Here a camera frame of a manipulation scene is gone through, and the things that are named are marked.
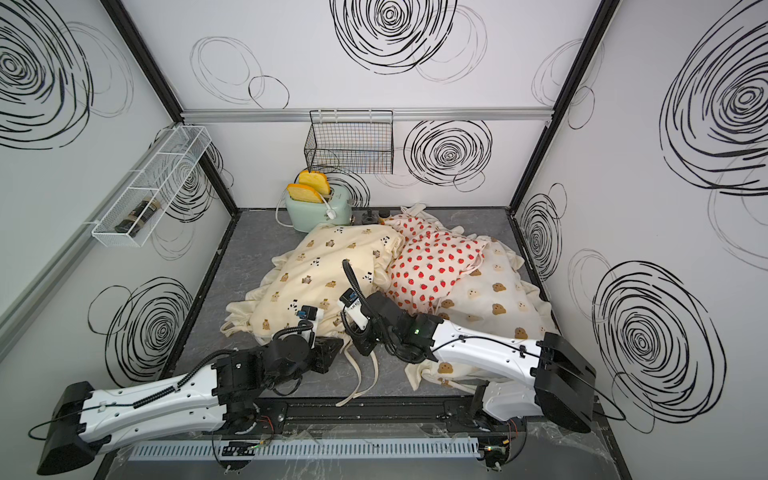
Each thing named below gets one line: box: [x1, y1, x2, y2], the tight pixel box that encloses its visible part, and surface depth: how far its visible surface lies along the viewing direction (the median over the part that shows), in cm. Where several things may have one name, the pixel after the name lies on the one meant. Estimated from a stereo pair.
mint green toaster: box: [285, 187, 353, 233], surface depth 104 cm
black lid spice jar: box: [362, 208, 379, 225], surface depth 107 cm
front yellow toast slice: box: [286, 184, 322, 203], surface depth 101 cm
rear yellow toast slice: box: [298, 170, 330, 195], surface depth 104 cm
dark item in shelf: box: [114, 198, 160, 237], surface depth 69 cm
